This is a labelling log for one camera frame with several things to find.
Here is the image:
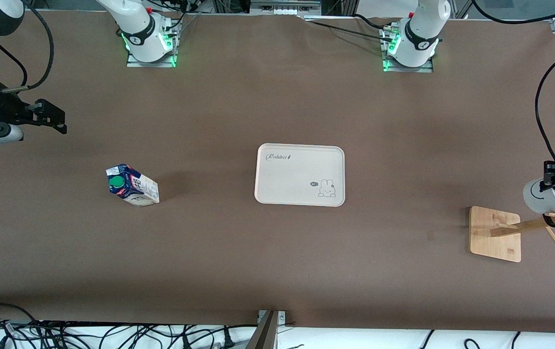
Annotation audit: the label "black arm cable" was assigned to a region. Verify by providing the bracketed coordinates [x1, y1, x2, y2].
[471, 0, 555, 166]
[0, 0, 55, 94]

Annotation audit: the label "metal table edge bracket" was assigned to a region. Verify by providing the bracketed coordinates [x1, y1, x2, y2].
[246, 309, 287, 349]

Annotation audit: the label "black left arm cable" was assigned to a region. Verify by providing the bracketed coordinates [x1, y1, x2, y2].
[471, 0, 555, 166]

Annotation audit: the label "wooden cup rack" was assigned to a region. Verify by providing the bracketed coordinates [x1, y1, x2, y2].
[469, 208, 555, 263]

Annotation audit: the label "beige rabbit print tray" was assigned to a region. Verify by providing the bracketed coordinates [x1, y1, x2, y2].
[254, 143, 346, 207]

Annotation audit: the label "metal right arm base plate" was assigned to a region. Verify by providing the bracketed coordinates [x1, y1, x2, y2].
[126, 14, 177, 68]

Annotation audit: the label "black cable behind table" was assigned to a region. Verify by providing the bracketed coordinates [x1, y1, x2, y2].
[304, 14, 395, 42]

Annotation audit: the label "blue milk carton green cap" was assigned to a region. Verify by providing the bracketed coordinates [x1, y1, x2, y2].
[106, 164, 160, 207]

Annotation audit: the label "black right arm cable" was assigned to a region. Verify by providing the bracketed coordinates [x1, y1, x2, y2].
[0, 0, 55, 94]

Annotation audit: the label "tangled black cables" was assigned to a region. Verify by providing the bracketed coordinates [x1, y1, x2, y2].
[0, 303, 258, 349]

